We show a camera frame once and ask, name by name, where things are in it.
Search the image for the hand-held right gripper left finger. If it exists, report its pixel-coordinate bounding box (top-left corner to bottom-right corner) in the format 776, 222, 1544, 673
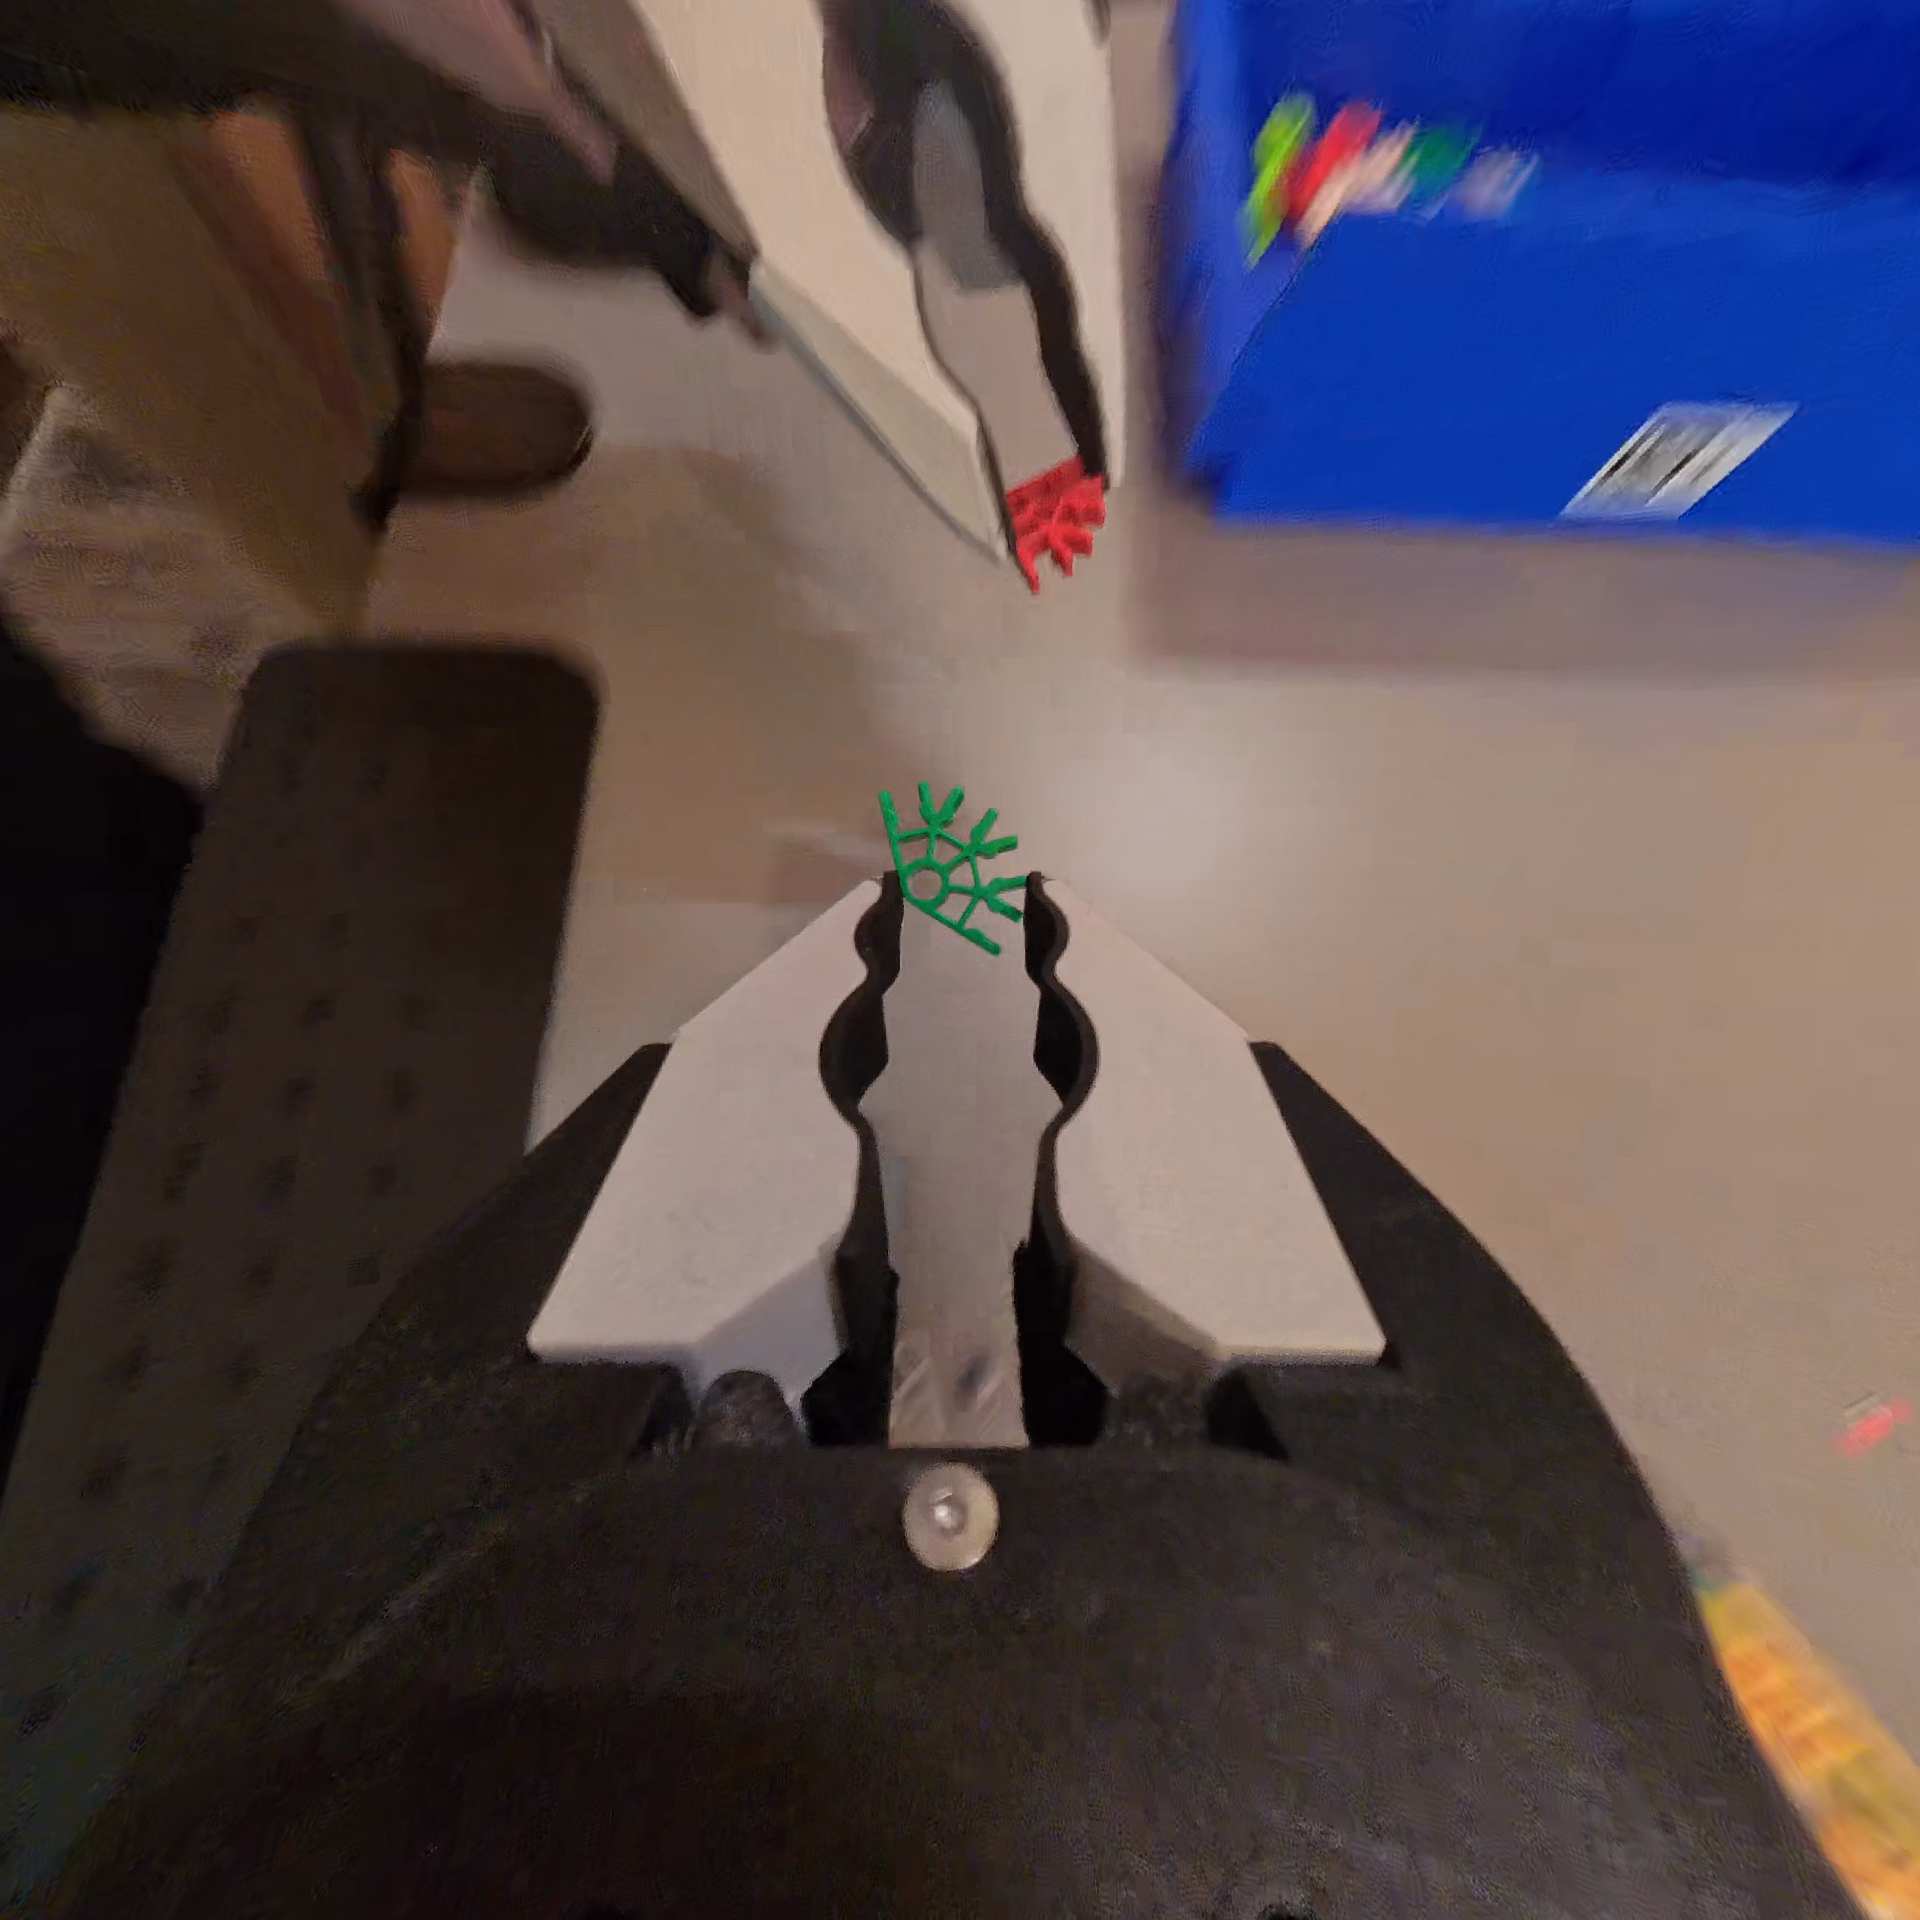
525, 874, 905, 1451

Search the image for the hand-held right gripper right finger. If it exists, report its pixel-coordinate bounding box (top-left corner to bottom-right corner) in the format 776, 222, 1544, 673
1015, 871, 1387, 1451

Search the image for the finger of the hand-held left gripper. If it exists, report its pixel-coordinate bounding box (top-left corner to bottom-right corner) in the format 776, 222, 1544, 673
627, 0, 1014, 559
896, 0, 1131, 485

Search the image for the red fan connector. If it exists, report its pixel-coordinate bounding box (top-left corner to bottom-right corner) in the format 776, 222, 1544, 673
1002, 460, 1113, 593

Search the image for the green fan connector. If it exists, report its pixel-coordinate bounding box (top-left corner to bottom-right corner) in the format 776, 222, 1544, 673
874, 780, 1032, 961

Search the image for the blue storage bin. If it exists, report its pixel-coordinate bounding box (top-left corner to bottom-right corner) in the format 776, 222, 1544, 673
1161, 0, 1920, 540

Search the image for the red double-ended connector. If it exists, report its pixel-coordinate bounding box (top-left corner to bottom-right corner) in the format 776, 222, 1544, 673
1291, 102, 1388, 228

